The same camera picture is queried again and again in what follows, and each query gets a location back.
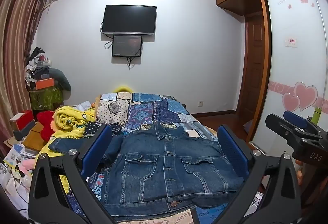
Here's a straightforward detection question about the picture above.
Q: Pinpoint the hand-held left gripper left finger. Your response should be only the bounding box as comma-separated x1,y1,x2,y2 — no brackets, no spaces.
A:
28,125,121,224

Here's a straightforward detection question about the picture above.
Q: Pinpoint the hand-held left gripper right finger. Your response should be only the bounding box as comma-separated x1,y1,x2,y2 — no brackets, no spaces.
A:
191,125,302,224

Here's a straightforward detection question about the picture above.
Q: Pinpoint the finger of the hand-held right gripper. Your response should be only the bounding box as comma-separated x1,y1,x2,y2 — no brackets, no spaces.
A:
283,111,324,135
265,114,321,148

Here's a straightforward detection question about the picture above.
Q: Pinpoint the blue denim jacket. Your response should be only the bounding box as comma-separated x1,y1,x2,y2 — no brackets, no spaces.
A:
49,123,245,218

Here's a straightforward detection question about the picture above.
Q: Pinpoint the pile of mixed clothes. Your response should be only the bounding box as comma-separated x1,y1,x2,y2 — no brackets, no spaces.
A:
25,47,71,92

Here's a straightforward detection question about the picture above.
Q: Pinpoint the yellow cartoon blanket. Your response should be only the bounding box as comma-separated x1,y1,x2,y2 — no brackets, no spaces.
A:
38,106,98,194

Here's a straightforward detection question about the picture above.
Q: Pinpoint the red plush toy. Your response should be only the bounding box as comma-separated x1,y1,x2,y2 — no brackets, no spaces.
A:
36,111,55,142

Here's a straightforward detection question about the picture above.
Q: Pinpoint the yellow pillow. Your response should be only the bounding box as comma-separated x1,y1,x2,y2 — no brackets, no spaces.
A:
113,86,134,94

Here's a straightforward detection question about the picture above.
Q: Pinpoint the blue patchwork bedspread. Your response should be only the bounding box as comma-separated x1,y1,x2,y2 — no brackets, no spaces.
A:
65,92,259,224

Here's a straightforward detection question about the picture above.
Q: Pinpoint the brown wooden room door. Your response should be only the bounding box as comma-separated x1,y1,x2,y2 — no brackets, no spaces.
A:
238,15,265,124

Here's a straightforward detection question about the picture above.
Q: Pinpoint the green patterned cloth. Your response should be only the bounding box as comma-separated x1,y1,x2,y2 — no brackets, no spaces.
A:
29,86,64,111

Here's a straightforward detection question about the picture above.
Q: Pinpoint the pink plush toy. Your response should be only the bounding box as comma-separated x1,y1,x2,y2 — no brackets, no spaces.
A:
19,159,37,173

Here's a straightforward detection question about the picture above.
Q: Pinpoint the red and white box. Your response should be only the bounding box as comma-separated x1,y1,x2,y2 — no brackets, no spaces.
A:
10,110,34,130

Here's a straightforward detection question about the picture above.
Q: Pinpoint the orange box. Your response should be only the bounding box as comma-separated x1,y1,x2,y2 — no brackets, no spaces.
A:
35,78,55,90

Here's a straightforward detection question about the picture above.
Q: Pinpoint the stack of papers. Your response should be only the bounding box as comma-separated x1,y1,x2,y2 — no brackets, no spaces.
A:
3,144,39,171

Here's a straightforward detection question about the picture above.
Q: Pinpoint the brown striped curtain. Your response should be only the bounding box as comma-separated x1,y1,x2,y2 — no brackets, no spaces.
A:
0,0,55,155

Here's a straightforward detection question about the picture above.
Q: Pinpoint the black monitor cable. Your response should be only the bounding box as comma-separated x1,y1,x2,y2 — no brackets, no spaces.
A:
126,56,137,70

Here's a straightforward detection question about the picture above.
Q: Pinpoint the small black wall monitor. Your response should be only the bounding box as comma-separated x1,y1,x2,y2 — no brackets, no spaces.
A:
112,35,143,57

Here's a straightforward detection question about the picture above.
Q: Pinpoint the black wall television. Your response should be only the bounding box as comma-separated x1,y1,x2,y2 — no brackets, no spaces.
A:
102,4,157,35

